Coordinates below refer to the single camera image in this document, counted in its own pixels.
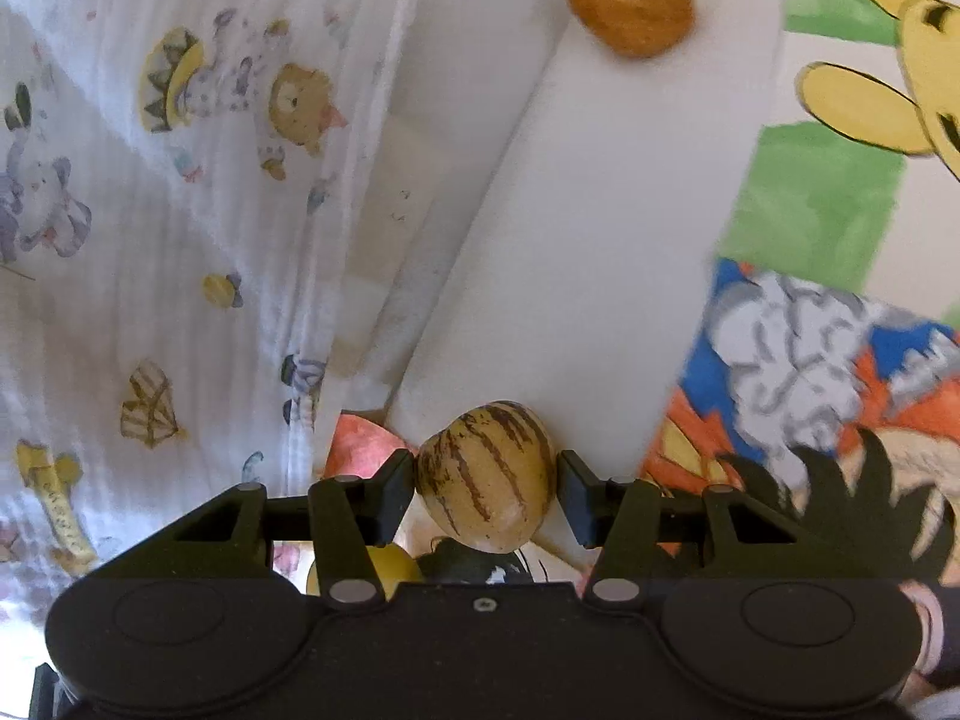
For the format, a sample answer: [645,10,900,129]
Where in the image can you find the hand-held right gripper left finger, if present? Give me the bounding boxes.
[172,450,418,610]

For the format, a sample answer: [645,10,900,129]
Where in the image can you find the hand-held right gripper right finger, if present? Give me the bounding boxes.
[559,450,796,608]

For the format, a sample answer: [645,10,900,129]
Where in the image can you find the striped pepino melon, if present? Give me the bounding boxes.
[415,400,560,554]

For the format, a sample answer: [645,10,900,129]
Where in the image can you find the yellow lemon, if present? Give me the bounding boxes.
[306,544,425,599]

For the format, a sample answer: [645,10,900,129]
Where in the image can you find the anime printed mat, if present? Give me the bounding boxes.
[270,255,960,698]

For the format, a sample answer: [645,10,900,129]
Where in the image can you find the white cartoon printed blanket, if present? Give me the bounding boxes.
[0,0,421,661]

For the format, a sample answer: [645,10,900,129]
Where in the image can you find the reddish speckled fruit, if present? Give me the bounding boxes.
[566,0,695,58]

